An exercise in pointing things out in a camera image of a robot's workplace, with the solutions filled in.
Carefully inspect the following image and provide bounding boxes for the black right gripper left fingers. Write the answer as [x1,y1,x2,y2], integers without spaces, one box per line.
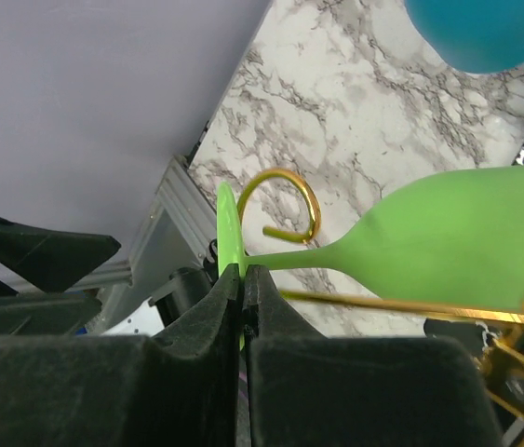
[0,265,241,446]

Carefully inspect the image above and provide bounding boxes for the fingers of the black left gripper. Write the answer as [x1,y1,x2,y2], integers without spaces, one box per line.
[0,217,121,335]

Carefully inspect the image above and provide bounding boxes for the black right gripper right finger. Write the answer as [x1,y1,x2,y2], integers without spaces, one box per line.
[244,265,502,446]

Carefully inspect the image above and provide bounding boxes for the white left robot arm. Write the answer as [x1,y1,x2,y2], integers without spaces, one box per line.
[0,209,212,335]

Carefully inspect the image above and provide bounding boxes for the green wine glass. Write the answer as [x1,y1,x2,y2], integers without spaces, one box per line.
[217,166,524,330]

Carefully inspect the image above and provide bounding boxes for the blue wine glass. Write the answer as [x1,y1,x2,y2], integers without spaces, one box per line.
[404,0,524,74]

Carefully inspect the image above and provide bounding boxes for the gold wire glass rack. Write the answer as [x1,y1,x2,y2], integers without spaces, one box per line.
[218,166,524,421]

